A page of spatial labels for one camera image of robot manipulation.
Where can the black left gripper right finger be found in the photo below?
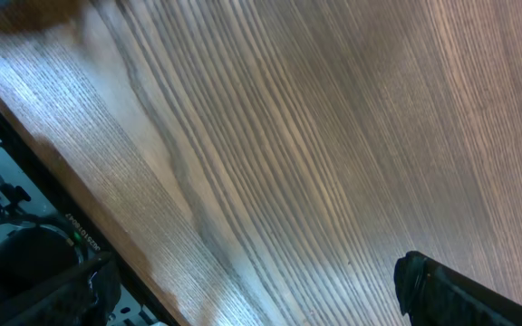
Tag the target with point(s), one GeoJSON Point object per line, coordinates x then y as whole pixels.
{"type": "Point", "coordinates": [430, 293]}

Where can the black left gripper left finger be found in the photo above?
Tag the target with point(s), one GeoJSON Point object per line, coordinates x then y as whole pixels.
{"type": "Point", "coordinates": [85, 294]}

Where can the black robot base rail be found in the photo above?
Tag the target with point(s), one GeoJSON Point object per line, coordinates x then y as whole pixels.
{"type": "Point", "coordinates": [30, 196]}

